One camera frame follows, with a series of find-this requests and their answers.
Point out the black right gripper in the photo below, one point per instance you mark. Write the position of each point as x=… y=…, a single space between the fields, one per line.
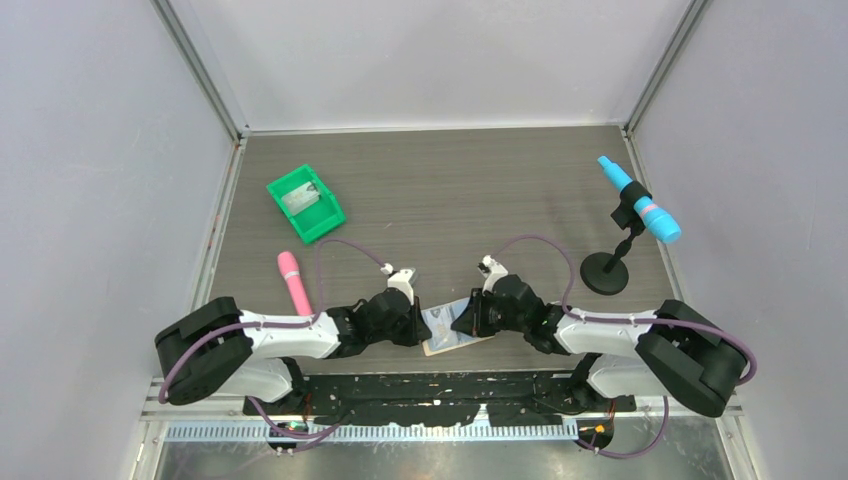
x=472 y=321

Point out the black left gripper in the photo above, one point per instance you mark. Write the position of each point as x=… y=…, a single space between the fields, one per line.
x=417 y=331

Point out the beige card holder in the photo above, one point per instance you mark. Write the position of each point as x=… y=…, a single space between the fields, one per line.
x=450 y=344

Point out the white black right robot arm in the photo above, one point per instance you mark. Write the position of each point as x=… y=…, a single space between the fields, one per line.
x=671 y=351

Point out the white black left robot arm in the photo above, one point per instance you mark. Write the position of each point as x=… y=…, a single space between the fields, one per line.
x=220 y=348

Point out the black microphone stand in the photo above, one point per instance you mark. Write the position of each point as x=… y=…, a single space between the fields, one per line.
x=606 y=273

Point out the pink toy microphone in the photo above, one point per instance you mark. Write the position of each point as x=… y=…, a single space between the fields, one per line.
x=289 y=270

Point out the green plastic bin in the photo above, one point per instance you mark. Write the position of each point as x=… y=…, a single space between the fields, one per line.
x=318 y=220

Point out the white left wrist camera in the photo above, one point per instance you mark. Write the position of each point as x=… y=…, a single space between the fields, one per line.
x=403 y=280

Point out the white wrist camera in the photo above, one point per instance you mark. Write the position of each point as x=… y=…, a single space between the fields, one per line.
x=492 y=271
x=403 y=280

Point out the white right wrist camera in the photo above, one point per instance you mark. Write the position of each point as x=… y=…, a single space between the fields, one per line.
x=492 y=271

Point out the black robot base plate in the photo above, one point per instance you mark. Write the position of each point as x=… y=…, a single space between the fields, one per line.
x=518 y=398

